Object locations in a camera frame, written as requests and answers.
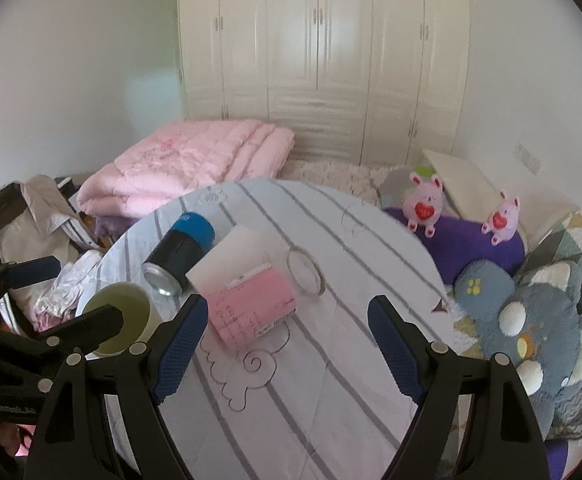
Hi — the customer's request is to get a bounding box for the pale green plastic cup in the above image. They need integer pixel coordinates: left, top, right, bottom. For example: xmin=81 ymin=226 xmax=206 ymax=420
xmin=82 ymin=283 xmax=162 ymax=358

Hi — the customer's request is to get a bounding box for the white paper cup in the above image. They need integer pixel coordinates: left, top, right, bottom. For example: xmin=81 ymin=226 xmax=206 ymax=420
xmin=186 ymin=226 xmax=270 ymax=295

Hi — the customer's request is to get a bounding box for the beige jacket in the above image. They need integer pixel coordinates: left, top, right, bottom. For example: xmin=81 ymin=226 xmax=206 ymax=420
xmin=0 ymin=173 xmax=104 ymax=331

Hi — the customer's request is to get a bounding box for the black blue CoolTowel can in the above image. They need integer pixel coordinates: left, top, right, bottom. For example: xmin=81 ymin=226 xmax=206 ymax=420
xmin=141 ymin=212 xmax=215 ymax=297

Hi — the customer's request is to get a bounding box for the clear glass pink label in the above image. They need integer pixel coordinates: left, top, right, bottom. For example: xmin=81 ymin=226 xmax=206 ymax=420
xmin=206 ymin=246 xmax=326 ymax=350

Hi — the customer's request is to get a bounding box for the folded pink quilt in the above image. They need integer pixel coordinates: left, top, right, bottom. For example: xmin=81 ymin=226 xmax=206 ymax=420
xmin=77 ymin=119 xmax=294 ymax=219

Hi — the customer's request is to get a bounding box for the purple pillow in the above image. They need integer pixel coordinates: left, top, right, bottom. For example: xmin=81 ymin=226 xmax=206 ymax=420
xmin=384 ymin=206 xmax=528 ymax=286

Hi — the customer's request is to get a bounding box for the striped white table cloth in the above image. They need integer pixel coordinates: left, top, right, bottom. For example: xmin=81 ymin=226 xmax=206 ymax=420
xmin=85 ymin=179 xmax=455 ymax=479

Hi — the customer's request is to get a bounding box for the pink plush bunny right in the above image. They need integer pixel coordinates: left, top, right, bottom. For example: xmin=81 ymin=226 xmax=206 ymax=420
xmin=481 ymin=191 xmax=521 ymax=246

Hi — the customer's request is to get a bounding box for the pink plush bunny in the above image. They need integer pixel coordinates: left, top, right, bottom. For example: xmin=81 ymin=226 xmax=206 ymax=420
xmin=402 ymin=172 xmax=444 ymax=238
xmin=481 ymin=191 xmax=521 ymax=246

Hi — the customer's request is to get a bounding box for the white pillow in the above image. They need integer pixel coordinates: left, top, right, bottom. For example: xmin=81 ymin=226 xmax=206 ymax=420
xmin=422 ymin=150 xmax=580 ymax=250

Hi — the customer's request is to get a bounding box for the pink plush bunny left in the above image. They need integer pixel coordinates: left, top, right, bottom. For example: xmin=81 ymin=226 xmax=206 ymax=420
xmin=402 ymin=172 xmax=444 ymax=238

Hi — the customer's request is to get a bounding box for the white wardrobe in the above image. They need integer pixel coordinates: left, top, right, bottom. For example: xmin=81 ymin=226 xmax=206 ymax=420
xmin=178 ymin=0 xmax=470 ymax=165

